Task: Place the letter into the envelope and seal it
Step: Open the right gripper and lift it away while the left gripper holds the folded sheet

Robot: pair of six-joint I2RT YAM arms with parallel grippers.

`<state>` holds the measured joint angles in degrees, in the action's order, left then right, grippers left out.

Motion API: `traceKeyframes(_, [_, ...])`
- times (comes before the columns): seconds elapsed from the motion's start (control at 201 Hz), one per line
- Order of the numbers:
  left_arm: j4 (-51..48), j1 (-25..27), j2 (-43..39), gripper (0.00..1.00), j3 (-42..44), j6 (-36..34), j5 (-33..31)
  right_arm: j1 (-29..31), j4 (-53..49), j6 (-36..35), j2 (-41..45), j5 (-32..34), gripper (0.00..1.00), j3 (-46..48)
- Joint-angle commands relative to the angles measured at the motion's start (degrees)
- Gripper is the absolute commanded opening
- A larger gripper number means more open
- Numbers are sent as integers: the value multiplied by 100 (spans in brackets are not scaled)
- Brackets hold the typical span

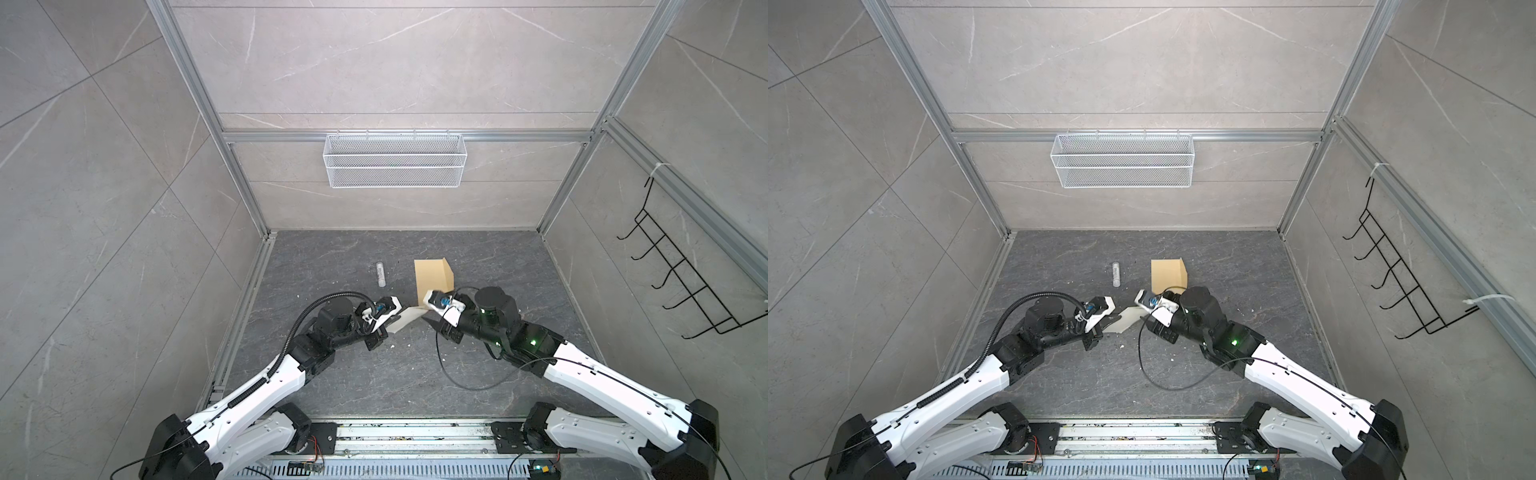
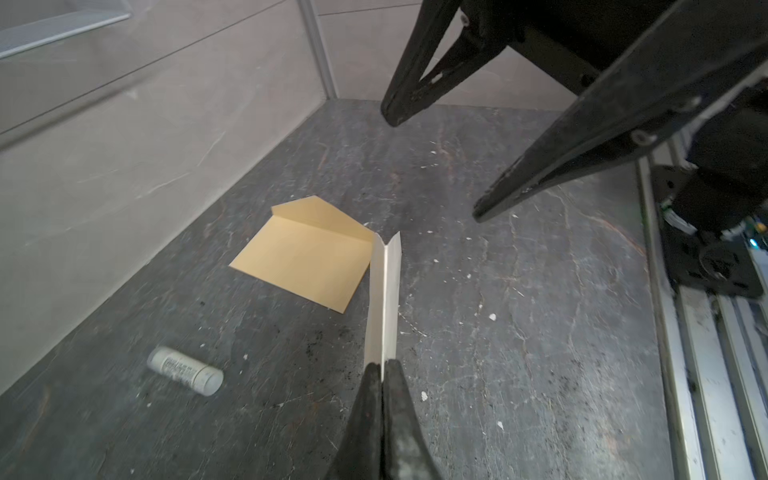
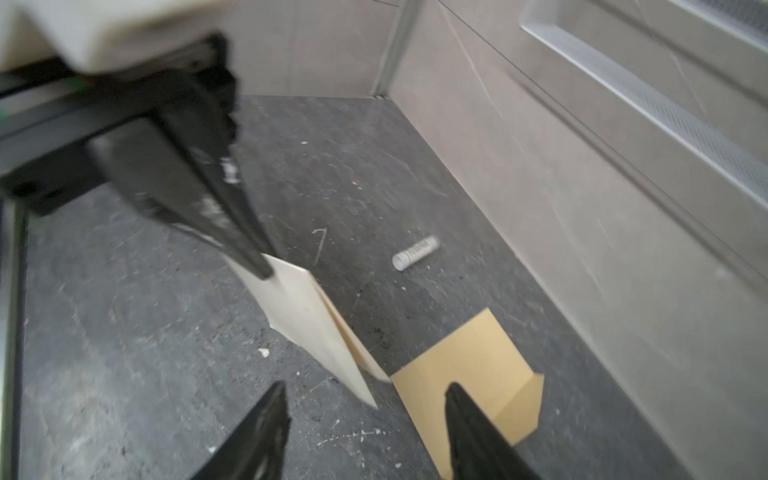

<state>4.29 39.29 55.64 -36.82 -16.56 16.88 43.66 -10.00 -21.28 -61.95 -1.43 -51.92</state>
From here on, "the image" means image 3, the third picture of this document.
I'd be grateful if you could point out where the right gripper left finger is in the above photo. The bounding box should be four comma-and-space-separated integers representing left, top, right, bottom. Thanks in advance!
191, 381, 291, 480

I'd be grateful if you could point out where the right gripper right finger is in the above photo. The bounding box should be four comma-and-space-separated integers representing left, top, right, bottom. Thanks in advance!
445, 382, 541, 480

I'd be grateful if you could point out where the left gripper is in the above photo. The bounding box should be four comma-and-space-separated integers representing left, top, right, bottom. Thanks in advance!
1, 33, 275, 279

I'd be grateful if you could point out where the yellow kraft envelope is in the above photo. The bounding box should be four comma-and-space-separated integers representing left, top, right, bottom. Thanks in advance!
391, 308, 544, 479

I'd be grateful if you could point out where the tan bordered letter paper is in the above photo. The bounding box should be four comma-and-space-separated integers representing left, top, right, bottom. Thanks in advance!
226, 255, 390, 408

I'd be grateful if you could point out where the white glue stick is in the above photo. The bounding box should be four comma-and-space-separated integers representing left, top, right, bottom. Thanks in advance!
392, 235, 441, 272

